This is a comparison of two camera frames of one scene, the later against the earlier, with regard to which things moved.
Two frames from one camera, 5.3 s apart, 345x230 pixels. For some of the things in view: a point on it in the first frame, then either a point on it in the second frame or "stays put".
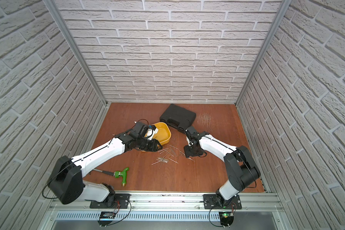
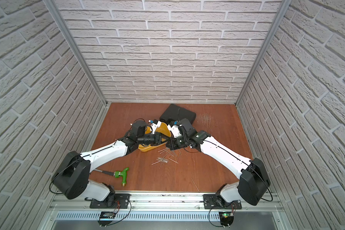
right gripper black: [187, 153] -> [172, 146]
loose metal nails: [163, 159] stays put
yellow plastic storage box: [164, 134] stays put
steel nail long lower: [155, 162] stays put
